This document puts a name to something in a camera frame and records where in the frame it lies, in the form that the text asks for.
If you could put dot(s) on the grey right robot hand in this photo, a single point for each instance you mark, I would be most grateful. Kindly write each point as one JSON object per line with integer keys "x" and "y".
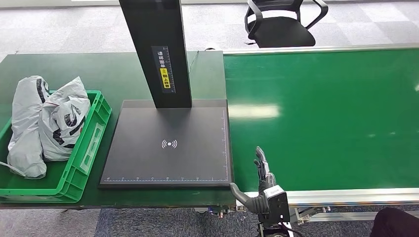
{"x": 261, "y": 202}

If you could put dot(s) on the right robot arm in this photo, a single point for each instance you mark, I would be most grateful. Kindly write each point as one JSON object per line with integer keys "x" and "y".
{"x": 275, "y": 233}

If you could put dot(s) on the green conveyor belt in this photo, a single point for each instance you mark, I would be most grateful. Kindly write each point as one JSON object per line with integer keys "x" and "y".
{"x": 327, "y": 130}

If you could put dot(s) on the black inbound scanner machine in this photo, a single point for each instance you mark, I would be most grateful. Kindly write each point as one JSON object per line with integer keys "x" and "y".
{"x": 170, "y": 157}

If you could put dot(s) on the crumpled grey courier package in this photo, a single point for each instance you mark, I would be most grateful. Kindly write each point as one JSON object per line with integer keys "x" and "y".
{"x": 59, "y": 108}

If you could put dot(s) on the tall grey courier package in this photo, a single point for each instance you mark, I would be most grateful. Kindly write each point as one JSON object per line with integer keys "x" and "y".
{"x": 27, "y": 130}

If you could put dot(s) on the dark rounded object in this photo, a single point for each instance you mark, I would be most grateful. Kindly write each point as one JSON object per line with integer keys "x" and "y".
{"x": 396, "y": 225}

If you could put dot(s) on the yellow label sticker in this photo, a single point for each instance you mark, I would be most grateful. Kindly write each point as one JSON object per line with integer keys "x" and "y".
{"x": 165, "y": 78}

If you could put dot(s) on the black office chair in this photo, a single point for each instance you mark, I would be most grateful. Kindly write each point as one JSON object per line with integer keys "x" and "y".
{"x": 281, "y": 32}

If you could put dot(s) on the green plastic crate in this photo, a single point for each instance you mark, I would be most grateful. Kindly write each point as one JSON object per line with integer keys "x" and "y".
{"x": 95, "y": 130}

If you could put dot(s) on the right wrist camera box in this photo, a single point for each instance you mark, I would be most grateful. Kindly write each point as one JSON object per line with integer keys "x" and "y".
{"x": 277, "y": 204}

